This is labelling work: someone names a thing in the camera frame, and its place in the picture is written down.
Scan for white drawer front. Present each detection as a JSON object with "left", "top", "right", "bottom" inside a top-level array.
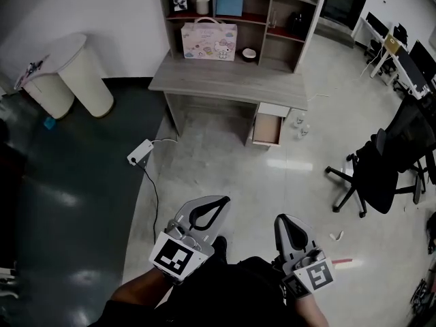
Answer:
[{"left": 257, "top": 102, "right": 292, "bottom": 118}]

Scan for black bag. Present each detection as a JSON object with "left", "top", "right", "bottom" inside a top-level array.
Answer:
[{"left": 287, "top": 11, "right": 307, "bottom": 34}]

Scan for pink cartoon gift bag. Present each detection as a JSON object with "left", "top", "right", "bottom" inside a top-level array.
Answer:
[{"left": 180, "top": 17, "right": 238, "bottom": 63}]

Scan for person's right forearm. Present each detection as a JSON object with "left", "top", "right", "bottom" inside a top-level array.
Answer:
[{"left": 293, "top": 292, "right": 330, "bottom": 327}]

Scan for white office desk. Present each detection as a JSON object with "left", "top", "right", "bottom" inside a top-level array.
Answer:
[{"left": 352, "top": 12, "right": 436, "bottom": 99}]

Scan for white power strip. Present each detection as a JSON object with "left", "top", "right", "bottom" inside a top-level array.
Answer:
[{"left": 126, "top": 139, "right": 155, "bottom": 167}]

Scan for white table with cylinder legs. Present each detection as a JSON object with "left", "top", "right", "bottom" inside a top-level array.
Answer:
[{"left": 13, "top": 32, "right": 115, "bottom": 121}]

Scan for black power cable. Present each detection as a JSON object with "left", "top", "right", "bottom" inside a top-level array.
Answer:
[{"left": 135, "top": 161, "right": 161, "bottom": 240}]

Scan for grey wooden desk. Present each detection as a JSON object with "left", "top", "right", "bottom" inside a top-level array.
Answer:
[{"left": 148, "top": 50, "right": 309, "bottom": 148}]

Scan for grey wooden hutch shelf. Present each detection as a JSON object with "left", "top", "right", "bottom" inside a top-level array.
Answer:
[{"left": 157, "top": 0, "right": 322, "bottom": 75}]

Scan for person's left forearm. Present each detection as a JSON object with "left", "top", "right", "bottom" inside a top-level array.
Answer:
[{"left": 110, "top": 266, "right": 178, "bottom": 310}]

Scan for black computer monitor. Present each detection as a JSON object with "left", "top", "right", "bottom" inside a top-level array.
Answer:
[
  {"left": 396, "top": 50, "right": 427, "bottom": 89},
  {"left": 408, "top": 40, "right": 436, "bottom": 78},
  {"left": 364, "top": 11, "right": 390, "bottom": 40}
]

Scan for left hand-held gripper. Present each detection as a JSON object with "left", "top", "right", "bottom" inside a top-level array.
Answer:
[{"left": 149, "top": 195, "right": 232, "bottom": 286}]

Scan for small black office chair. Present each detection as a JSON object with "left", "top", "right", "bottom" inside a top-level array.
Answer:
[{"left": 364, "top": 38, "right": 386, "bottom": 65}]

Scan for brown wooden desk drawer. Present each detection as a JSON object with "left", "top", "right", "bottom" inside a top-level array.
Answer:
[{"left": 251, "top": 112, "right": 285, "bottom": 146}]

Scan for person's black shoe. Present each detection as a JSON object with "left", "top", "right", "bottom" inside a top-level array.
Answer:
[{"left": 213, "top": 236, "right": 228, "bottom": 266}]

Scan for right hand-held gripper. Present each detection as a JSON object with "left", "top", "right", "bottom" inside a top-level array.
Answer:
[{"left": 273, "top": 213, "right": 337, "bottom": 300}]

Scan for person's black clothed legs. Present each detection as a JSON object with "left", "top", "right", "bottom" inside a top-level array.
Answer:
[{"left": 87, "top": 255, "right": 307, "bottom": 327}]

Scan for yellow box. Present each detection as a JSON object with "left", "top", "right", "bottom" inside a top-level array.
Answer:
[{"left": 384, "top": 33, "right": 403, "bottom": 56}]

